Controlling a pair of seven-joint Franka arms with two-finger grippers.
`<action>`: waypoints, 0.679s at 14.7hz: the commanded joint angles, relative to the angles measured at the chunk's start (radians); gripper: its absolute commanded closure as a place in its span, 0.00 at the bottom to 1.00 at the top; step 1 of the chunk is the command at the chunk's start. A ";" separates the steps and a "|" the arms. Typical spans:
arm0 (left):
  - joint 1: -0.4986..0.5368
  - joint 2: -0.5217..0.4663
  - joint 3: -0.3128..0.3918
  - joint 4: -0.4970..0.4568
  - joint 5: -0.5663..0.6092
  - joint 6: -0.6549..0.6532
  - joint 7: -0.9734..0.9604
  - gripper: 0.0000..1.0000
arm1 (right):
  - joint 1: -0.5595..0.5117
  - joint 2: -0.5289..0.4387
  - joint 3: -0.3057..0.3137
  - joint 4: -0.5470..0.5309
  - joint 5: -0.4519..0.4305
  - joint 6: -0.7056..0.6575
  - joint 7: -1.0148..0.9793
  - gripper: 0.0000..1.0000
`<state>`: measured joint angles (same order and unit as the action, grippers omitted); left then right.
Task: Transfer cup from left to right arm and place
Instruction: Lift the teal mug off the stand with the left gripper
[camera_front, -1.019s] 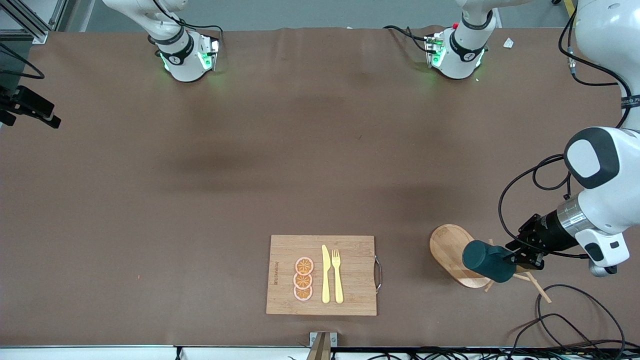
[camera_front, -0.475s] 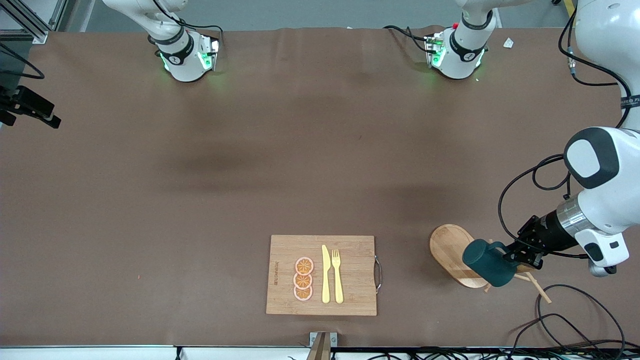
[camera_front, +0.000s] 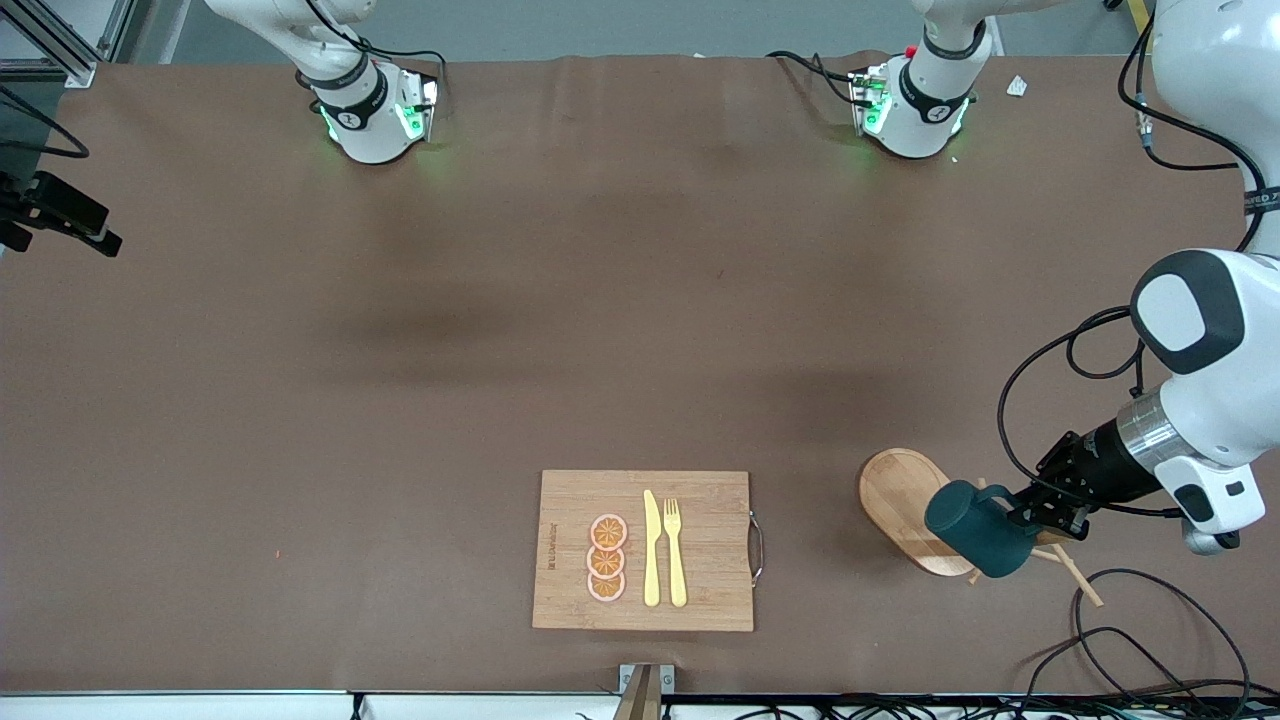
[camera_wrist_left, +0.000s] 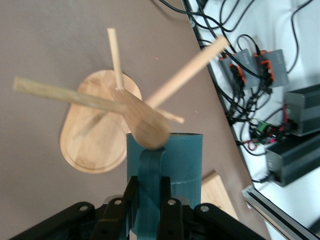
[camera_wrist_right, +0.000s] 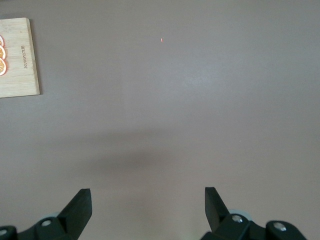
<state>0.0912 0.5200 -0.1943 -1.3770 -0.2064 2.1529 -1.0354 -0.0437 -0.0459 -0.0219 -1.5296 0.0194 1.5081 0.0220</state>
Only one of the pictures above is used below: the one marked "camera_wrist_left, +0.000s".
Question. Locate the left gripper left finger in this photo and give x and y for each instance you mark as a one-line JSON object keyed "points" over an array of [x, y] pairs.
{"points": [[112, 220]]}

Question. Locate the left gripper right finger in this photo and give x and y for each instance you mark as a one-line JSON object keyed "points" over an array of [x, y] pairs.
{"points": [[171, 220]]}

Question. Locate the teal plastic cup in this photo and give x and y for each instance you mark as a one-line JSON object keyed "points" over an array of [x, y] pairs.
{"points": [[182, 160]]}

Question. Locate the wooden cup rack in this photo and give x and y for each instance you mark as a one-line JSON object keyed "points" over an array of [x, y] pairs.
{"points": [[95, 150]]}

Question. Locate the bamboo cutting board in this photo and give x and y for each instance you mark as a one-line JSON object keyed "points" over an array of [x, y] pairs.
{"points": [[212, 192]]}

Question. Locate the green circuit board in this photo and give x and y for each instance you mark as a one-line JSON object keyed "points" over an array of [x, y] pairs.
{"points": [[262, 127]]}

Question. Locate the grey adapter orange connectors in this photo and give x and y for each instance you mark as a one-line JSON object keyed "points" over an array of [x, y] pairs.
{"points": [[243, 60], [277, 65]]}

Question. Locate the brown table cover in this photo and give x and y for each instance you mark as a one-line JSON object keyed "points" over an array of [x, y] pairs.
{"points": [[37, 50]]}

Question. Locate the white desk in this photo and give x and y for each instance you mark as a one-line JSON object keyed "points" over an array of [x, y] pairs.
{"points": [[275, 20]]}

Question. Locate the aluminium camera post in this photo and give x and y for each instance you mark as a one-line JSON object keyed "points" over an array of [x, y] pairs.
{"points": [[275, 212]]}

